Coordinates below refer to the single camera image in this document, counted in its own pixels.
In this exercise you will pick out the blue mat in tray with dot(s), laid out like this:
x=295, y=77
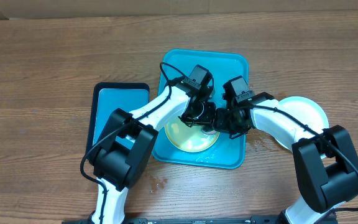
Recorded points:
x=110, y=99

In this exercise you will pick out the small black tray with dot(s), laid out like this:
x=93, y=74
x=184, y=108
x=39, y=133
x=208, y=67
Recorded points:
x=99, y=87

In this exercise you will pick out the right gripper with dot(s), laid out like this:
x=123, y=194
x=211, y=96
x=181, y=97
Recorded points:
x=224, y=121

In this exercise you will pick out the yellow-green plate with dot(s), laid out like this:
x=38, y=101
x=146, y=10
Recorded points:
x=189, y=139

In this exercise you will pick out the large teal serving tray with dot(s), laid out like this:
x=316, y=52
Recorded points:
x=225, y=153

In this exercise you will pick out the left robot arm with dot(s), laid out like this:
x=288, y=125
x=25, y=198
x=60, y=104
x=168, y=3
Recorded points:
x=122, y=151

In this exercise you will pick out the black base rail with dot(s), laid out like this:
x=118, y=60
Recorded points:
x=256, y=219

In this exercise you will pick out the light blue plate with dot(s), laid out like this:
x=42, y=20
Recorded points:
x=306, y=111

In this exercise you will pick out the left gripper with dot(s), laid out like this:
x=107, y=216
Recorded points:
x=207, y=121

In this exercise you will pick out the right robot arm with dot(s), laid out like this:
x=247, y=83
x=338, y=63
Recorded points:
x=325, y=159

